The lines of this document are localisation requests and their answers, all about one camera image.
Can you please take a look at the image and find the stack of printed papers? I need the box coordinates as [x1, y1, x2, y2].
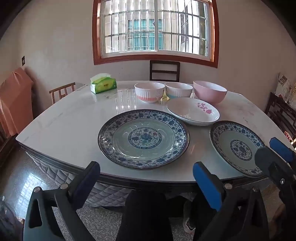
[275, 73, 296, 105]

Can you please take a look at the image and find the light wooden chair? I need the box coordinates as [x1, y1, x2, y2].
[49, 82, 76, 105]

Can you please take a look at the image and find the white plate with pink flowers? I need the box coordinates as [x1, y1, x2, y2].
[166, 97, 220, 126]

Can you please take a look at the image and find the person's right leg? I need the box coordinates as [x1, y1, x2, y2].
[190, 192, 222, 241]

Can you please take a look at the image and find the person's left leg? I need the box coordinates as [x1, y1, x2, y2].
[116, 189, 174, 241]

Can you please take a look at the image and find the dark wooden side cabinet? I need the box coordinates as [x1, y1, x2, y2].
[264, 91, 296, 144]

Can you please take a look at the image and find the small blue patterned plate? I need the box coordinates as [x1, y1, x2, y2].
[209, 120, 269, 178]

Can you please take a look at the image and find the person's shoe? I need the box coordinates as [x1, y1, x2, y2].
[183, 218, 197, 232]

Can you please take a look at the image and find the white bowl with blue band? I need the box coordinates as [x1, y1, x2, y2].
[165, 82, 193, 99]

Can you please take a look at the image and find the dark wooden chair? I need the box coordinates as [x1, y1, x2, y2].
[149, 60, 180, 82]

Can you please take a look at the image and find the dark wooden low cabinet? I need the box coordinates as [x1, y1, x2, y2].
[0, 131, 18, 167]

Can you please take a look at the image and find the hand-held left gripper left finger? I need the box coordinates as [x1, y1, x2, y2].
[23, 161, 101, 241]

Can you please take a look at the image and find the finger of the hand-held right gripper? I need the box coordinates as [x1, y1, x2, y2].
[269, 137, 296, 163]
[254, 146, 296, 193]

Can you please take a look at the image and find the wooden framed barred window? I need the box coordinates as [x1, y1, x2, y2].
[92, 0, 219, 68]

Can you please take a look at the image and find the white bowl with pink band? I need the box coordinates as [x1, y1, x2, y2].
[134, 82, 165, 104]

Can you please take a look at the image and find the person's leg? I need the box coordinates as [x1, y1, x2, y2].
[116, 189, 174, 241]
[190, 192, 222, 241]

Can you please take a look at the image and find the large blue patterned plate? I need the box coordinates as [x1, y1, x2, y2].
[97, 109, 190, 171]

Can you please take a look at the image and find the green tissue pack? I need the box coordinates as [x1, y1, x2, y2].
[90, 73, 117, 94]

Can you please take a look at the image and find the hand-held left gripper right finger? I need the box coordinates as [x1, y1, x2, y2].
[193, 161, 270, 241]

